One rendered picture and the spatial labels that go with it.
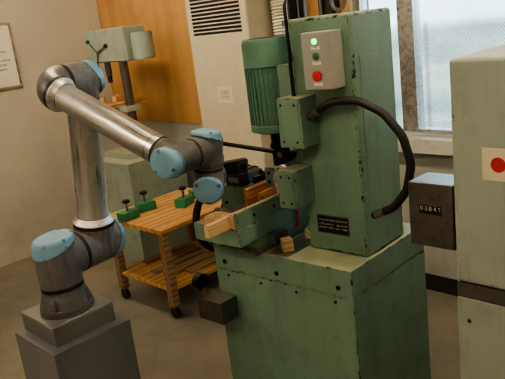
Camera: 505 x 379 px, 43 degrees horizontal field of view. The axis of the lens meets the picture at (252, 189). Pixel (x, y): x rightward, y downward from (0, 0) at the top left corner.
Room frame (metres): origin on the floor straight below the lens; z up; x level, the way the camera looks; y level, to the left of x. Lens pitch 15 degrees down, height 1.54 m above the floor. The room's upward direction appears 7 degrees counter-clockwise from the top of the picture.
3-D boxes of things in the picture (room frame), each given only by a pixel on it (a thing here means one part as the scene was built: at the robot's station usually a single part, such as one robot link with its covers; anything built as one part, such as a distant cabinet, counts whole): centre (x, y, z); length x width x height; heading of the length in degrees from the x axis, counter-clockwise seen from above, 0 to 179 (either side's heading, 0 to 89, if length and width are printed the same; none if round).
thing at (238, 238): (2.22, -0.04, 0.87); 0.61 x 0.30 x 0.06; 136
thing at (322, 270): (2.06, -0.20, 0.76); 0.57 x 0.45 x 0.09; 46
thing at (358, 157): (1.94, -0.32, 1.16); 0.22 x 0.22 x 0.72; 46
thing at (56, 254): (2.11, 0.71, 0.81); 0.17 x 0.15 x 0.18; 141
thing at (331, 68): (1.82, -0.24, 1.40); 0.10 x 0.06 x 0.16; 46
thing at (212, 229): (2.06, -0.03, 0.92); 0.55 x 0.02 x 0.04; 136
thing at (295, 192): (1.90, -0.13, 1.02); 0.09 x 0.07 x 0.12; 136
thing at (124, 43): (4.40, 0.76, 0.79); 0.62 x 0.48 x 1.58; 45
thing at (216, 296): (2.05, 0.17, 0.58); 0.12 x 0.08 x 0.08; 46
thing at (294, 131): (1.88, -0.16, 1.23); 0.09 x 0.08 x 0.15; 46
